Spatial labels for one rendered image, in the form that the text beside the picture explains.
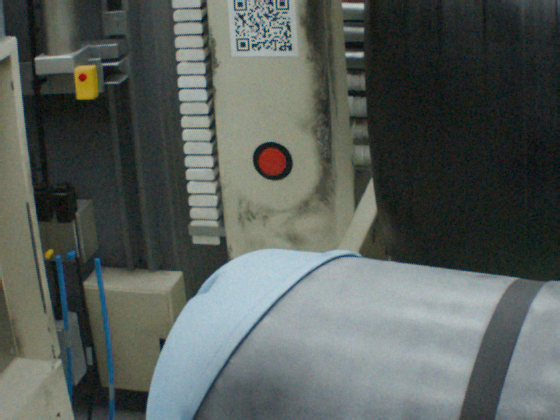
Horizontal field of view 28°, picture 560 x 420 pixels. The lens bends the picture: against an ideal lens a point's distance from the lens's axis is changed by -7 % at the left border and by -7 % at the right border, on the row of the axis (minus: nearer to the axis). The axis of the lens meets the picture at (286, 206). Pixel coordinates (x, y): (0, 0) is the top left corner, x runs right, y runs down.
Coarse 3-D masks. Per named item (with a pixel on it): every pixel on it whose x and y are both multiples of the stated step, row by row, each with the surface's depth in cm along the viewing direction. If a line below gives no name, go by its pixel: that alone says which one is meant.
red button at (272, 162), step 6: (270, 150) 132; (276, 150) 132; (264, 156) 132; (270, 156) 132; (276, 156) 132; (282, 156) 132; (264, 162) 132; (270, 162) 132; (276, 162) 132; (282, 162) 132; (264, 168) 133; (270, 168) 133; (276, 168) 132; (282, 168) 132; (270, 174) 133; (276, 174) 133
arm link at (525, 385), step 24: (552, 288) 42; (528, 312) 41; (552, 312) 41; (528, 336) 40; (552, 336) 40; (528, 360) 39; (552, 360) 39; (504, 384) 39; (528, 384) 39; (552, 384) 38; (504, 408) 39; (528, 408) 38; (552, 408) 38
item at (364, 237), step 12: (372, 180) 157; (372, 192) 152; (360, 204) 149; (372, 204) 149; (360, 216) 145; (372, 216) 145; (348, 228) 142; (360, 228) 142; (372, 228) 144; (348, 240) 139; (360, 240) 139; (372, 240) 145; (360, 252) 137; (372, 252) 145; (384, 252) 153
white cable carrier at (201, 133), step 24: (192, 0) 129; (192, 24) 130; (192, 48) 135; (192, 72) 132; (192, 96) 133; (192, 120) 134; (192, 144) 135; (216, 144) 137; (192, 168) 137; (216, 168) 137; (192, 192) 138; (216, 192) 142; (192, 216) 139; (216, 216) 138; (216, 240) 139
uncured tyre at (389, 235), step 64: (384, 0) 106; (448, 0) 102; (512, 0) 101; (384, 64) 106; (448, 64) 103; (512, 64) 101; (384, 128) 109; (448, 128) 105; (512, 128) 103; (384, 192) 113; (448, 192) 108; (512, 192) 106; (448, 256) 114; (512, 256) 112
